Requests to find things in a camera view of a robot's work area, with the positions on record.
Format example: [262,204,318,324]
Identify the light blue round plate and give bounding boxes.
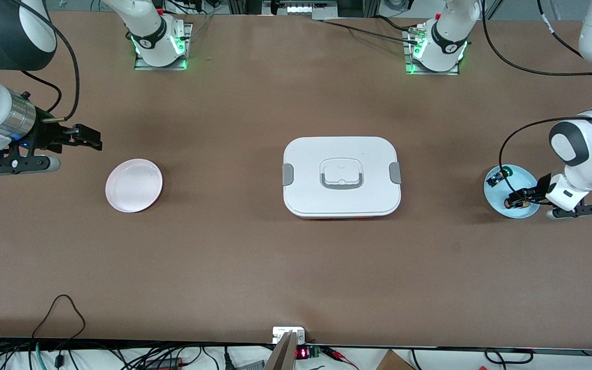
[484,164,542,219]

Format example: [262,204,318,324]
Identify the pink round plate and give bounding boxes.
[105,159,163,213]

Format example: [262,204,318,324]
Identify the white lidded storage box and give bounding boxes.
[282,136,402,220]

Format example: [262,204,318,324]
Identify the brown cardboard piece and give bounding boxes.
[376,349,415,370]

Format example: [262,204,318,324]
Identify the black power adapter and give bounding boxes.
[144,357,181,369]

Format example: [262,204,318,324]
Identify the red clip test leads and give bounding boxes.
[324,347,358,369]

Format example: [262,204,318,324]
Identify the white background device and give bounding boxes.
[286,4,338,13]

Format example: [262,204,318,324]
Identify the small white clamp block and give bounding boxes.
[272,327,306,345]

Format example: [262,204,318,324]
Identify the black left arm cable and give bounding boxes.
[481,0,592,206]

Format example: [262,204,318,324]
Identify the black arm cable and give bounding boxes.
[481,0,592,206]
[16,0,81,121]

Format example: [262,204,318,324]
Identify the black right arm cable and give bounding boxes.
[16,0,81,121]

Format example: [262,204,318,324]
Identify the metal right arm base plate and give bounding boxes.
[134,23,193,71]

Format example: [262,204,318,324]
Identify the black coiled cable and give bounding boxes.
[484,348,535,364]

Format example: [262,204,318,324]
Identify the thin black looped cable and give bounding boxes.
[31,294,87,342]

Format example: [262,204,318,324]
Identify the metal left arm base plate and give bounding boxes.
[404,30,460,76]

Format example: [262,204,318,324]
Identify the grey box lid handle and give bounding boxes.
[319,157,364,191]

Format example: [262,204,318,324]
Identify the black base supply cable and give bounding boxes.
[322,20,421,44]

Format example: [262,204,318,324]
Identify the aluminium camera mount post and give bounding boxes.
[264,330,297,370]

